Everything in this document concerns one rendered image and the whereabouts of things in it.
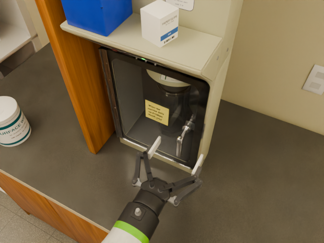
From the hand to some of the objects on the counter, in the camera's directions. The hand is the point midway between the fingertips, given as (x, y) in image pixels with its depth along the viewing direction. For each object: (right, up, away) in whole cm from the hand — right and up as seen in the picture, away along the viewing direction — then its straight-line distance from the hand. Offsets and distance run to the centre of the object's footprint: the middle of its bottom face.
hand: (179, 150), depth 82 cm
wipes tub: (-63, +4, +29) cm, 70 cm away
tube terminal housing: (-1, +3, +29) cm, 29 cm away
